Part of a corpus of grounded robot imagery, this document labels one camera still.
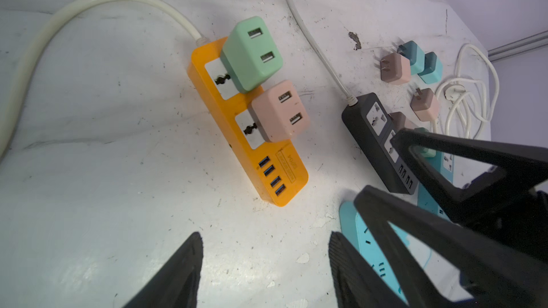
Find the pink plug black strip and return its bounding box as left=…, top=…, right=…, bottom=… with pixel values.
left=380, top=52, right=412, bottom=85
left=410, top=88, right=440, bottom=122

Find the teal triangular power strip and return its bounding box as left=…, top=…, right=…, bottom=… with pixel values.
left=339, top=201, right=432, bottom=304

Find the teal plug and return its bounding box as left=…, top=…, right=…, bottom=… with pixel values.
left=418, top=51, right=443, bottom=84
left=398, top=41, right=425, bottom=75

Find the green plug on orange strip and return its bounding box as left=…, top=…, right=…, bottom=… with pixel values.
left=221, top=16, right=283, bottom=94

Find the black power strip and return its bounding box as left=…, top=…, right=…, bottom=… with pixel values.
left=342, top=93, right=419, bottom=195

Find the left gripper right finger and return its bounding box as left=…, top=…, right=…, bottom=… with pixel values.
left=328, top=232, right=407, bottom=307

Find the orange power strip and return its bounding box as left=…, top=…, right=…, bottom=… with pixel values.
left=187, top=38, right=308, bottom=207

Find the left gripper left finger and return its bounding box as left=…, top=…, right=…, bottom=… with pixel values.
left=126, top=232, right=204, bottom=307

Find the white cable of blue strip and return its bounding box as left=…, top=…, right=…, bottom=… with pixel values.
left=432, top=43, right=501, bottom=140

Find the pink plug on orange strip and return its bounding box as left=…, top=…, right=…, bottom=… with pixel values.
left=251, top=80, right=311, bottom=143

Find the green plug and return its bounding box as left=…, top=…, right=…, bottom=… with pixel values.
left=415, top=127, right=437, bottom=158
left=221, top=16, right=283, bottom=94

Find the grey cable of black strip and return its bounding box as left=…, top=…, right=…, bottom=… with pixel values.
left=273, top=0, right=385, bottom=107

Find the white cable of orange strip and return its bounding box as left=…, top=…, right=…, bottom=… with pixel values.
left=0, top=0, right=206, bottom=159

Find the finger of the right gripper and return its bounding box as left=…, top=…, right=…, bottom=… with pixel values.
left=392, top=129, right=547, bottom=225
left=354, top=186, right=547, bottom=307

